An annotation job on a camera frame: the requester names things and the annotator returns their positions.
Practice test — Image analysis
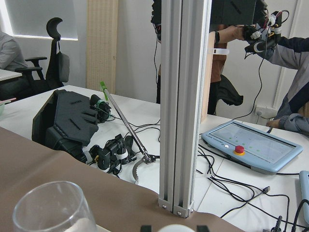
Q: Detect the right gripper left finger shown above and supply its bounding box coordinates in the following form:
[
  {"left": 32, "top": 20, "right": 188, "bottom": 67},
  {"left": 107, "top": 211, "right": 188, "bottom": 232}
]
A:
[{"left": 140, "top": 225, "right": 152, "bottom": 232}]

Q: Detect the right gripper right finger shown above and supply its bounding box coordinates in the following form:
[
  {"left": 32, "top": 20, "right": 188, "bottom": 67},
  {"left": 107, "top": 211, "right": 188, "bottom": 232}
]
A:
[{"left": 197, "top": 225, "right": 209, "bottom": 232}]

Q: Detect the steel reacher grabber tool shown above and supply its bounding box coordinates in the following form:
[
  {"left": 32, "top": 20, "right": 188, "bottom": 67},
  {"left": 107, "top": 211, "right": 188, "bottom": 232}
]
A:
[{"left": 100, "top": 81, "right": 160, "bottom": 185}]

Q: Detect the clear wine glass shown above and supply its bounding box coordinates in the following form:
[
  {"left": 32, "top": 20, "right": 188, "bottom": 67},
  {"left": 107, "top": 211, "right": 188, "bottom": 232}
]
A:
[{"left": 13, "top": 181, "right": 97, "bottom": 232}]

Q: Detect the blue teach pendant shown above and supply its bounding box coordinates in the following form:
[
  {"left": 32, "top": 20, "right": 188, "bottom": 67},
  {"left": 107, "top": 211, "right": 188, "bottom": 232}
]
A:
[{"left": 201, "top": 120, "right": 303, "bottom": 175}]

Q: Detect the black equipment stand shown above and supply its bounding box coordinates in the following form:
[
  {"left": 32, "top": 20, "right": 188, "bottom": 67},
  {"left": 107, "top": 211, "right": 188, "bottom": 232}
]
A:
[{"left": 32, "top": 90, "right": 111, "bottom": 163}]

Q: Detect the standing person brown shirt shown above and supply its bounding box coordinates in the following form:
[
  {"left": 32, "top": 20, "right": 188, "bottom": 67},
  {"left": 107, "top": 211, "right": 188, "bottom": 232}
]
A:
[{"left": 151, "top": 0, "right": 244, "bottom": 115}]

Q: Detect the black office chair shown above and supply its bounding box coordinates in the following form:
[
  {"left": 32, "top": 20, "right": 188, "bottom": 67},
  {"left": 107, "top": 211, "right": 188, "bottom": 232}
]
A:
[{"left": 15, "top": 17, "right": 70, "bottom": 94}]

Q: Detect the mint bowl on desk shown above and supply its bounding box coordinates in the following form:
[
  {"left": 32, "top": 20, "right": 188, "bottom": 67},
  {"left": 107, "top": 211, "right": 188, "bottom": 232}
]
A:
[{"left": 0, "top": 98, "right": 16, "bottom": 116}]

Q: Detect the seated person grey jacket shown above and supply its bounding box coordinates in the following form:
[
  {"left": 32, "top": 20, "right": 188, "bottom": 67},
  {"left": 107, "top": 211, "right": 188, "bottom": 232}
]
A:
[{"left": 243, "top": 9, "right": 309, "bottom": 136}]

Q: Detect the seated person grey shirt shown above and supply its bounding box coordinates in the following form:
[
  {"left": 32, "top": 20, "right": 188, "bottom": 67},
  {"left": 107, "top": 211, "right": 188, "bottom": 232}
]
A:
[{"left": 0, "top": 31, "right": 29, "bottom": 100}]

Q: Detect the black camera cable bundle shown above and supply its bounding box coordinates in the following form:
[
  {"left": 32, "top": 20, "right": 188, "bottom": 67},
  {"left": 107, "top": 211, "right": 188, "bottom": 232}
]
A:
[{"left": 83, "top": 134, "right": 140, "bottom": 177}]

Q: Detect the aluminium frame post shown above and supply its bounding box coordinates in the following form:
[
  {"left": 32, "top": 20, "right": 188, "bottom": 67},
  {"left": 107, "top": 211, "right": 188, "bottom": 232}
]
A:
[{"left": 158, "top": 0, "right": 212, "bottom": 218}]

